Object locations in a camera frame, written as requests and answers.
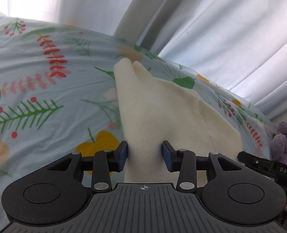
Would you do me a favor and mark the floral fruit print bedsheet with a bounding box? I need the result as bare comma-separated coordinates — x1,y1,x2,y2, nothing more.
0,16,276,230

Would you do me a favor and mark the white sheer curtain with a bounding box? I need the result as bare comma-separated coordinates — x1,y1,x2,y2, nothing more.
0,0,287,122

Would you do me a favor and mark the purple plush toy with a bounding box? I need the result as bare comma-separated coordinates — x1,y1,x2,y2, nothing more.
270,122,287,165

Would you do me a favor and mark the cream knit sweater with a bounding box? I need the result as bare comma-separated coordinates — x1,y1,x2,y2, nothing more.
114,58,243,183

